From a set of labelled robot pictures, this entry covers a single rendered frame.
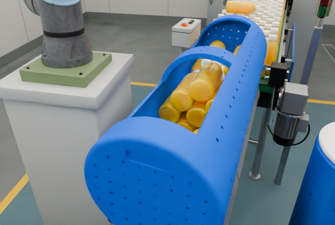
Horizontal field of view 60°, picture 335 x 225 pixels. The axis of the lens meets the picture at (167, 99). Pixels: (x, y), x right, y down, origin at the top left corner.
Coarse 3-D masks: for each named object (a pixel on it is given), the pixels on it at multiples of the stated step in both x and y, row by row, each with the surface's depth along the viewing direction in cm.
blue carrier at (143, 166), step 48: (192, 48) 87; (240, 48) 89; (240, 96) 71; (96, 144) 52; (144, 144) 47; (192, 144) 49; (240, 144) 63; (96, 192) 59; (144, 192) 53; (192, 192) 49
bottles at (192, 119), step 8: (200, 64) 112; (224, 72) 107; (168, 96) 92; (168, 104) 85; (200, 104) 83; (160, 112) 87; (168, 112) 86; (176, 112) 85; (184, 112) 92; (192, 112) 83; (200, 112) 82; (168, 120) 88; (176, 120) 86; (184, 120) 87; (192, 120) 84; (200, 120) 84; (192, 128) 86
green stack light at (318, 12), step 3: (318, 6) 143; (321, 6) 142; (324, 6) 141; (327, 6) 141; (330, 6) 141; (318, 9) 143; (321, 9) 142; (324, 9) 141; (327, 9) 141; (330, 9) 142; (315, 12) 146; (318, 12) 144; (321, 12) 143; (324, 12) 142; (327, 12) 142; (318, 15) 144; (321, 15) 143; (324, 15) 143; (327, 15) 143
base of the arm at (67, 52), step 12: (48, 36) 82; (60, 36) 81; (72, 36) 83; (84, 36) 87; (48, 48) 83; (60, 48) 82; (72, 48) 84; (84, 48) 86; (48, 60) 84; (60, 60) 83; (72, 60) 84; (84, 60) 86
